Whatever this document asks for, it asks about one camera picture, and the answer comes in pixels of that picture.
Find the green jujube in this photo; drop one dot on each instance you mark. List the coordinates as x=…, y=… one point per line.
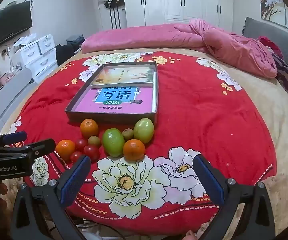
x=113, y=142
x=144, y=130

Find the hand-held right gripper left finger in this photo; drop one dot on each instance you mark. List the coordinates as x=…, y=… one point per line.
x=76, y=180

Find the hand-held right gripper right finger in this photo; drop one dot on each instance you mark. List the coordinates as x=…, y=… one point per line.
x=210, y=180

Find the orange tangerine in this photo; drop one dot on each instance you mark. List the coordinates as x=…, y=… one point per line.
x=89, y=128
x=64, y=150
x=134, y=150

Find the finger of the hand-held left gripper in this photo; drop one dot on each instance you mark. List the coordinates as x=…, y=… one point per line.
x=15, y=137
x=44, y=145

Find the white drawer cabinet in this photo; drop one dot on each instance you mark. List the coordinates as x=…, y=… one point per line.
x=38, y=60

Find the pink workbook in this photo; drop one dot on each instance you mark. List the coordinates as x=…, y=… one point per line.
x=144, y=100

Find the grey folded clothes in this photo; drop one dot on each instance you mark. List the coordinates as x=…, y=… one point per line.
x=75, y=40

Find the brown longan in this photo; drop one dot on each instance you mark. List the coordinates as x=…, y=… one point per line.
x=128, y=134
x=94, y=141

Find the grey cardboard tray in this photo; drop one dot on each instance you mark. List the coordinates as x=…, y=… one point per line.
x=109, y=117

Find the white wardrobe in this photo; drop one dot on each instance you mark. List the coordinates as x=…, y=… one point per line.
x=173, y=0

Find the yellow floral book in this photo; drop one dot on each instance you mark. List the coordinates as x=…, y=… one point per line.
x=124, y=76

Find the grey padded headboard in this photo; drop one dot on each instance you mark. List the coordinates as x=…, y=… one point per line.
x=266, y=30

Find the dark red cloth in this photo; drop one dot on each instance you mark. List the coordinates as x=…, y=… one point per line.
x=268, y=43

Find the grey bench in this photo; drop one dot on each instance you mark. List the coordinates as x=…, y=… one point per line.
x=6, y=92

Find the red floral blanket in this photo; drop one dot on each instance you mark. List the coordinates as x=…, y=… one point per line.
x=196, y=105

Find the black flat television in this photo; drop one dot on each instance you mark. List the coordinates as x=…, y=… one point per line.
x=6, y=27

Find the pink quilt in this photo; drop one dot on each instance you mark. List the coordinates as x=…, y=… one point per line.
x=146, y=36

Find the red cherry tomato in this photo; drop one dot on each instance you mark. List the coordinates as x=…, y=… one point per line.
x=76, y=156
x=81, y=144
x=91, y=152

